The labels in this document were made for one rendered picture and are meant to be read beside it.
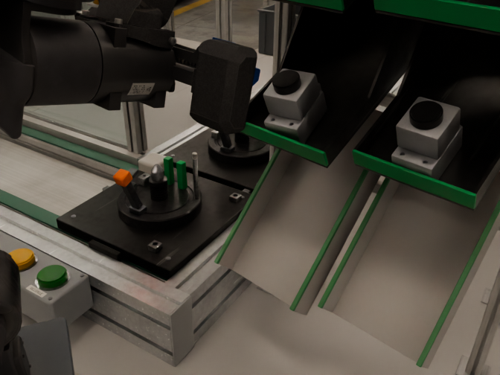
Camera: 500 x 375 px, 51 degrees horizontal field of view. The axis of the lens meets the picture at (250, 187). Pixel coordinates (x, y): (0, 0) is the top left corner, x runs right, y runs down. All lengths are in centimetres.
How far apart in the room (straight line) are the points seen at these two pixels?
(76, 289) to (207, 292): 18
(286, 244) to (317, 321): 19
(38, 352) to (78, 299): 25
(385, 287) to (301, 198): 16
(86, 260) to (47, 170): 38
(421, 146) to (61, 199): 73
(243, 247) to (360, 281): 17
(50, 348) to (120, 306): 24
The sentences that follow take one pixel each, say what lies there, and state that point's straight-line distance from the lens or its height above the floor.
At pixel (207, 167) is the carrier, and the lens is 100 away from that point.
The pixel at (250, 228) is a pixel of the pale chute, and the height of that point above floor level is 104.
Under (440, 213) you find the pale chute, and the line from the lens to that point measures 66.
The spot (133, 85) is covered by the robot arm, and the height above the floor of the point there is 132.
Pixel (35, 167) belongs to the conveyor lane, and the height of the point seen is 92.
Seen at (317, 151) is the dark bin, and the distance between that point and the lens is 55.
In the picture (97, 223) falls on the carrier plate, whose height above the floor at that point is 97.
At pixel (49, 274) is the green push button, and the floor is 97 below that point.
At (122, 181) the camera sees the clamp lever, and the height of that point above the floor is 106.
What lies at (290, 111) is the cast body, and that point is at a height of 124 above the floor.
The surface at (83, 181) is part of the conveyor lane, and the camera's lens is 111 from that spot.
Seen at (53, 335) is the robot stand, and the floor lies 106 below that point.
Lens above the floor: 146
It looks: 31 degrees down
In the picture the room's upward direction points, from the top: 1 degrees clockwise
